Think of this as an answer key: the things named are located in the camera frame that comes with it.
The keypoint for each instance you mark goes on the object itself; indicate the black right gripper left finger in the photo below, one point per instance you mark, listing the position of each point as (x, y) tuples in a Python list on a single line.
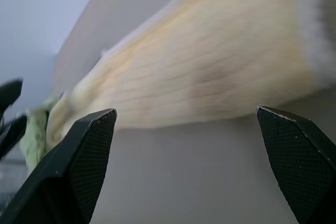
[(65, 166)]

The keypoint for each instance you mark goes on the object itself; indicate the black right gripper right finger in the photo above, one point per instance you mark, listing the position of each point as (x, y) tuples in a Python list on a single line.
[(299, 161)]

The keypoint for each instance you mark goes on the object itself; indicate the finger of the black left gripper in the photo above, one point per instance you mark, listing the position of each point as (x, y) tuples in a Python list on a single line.
[(10, 91), (13, 132)]

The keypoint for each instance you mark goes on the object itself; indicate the yellow and green towel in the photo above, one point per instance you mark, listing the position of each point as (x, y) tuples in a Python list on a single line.
[(210, 64)]

